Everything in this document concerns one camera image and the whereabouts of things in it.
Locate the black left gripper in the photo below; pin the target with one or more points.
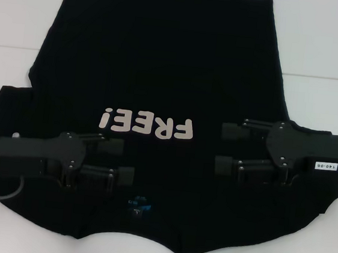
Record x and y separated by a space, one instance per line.
39 155

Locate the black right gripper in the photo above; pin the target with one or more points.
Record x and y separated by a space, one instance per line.
303 146

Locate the black shirt with FREE print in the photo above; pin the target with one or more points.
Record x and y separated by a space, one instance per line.
162 71

